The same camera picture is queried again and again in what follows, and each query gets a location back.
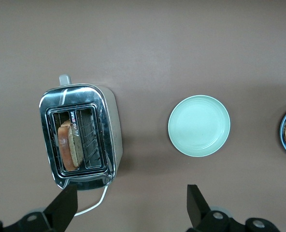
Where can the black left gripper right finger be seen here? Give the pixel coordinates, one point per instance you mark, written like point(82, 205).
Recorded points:
point(196, 207)

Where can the mint green round plate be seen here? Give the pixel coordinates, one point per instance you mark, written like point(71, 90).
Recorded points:
point(198, 125)

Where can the silver two-slot toaster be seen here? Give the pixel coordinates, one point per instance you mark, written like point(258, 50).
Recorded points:
point(70, 96)

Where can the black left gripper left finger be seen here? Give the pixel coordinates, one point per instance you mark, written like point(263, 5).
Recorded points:
point(63, 205)

